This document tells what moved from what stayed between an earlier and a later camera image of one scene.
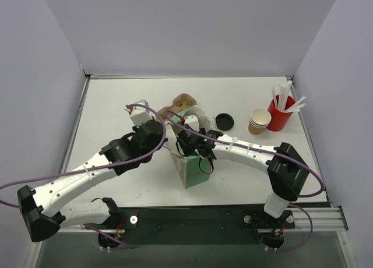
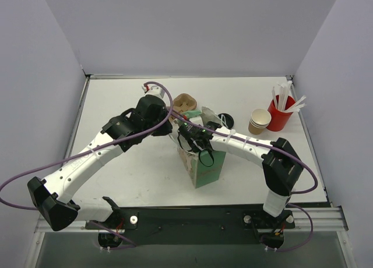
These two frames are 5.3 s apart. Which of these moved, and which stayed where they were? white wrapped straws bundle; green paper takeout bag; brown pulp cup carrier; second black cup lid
Moved: green paper takeout bag
Stayed: brown pulp cup carrier; white wrapped straws bundle; second black cup lid
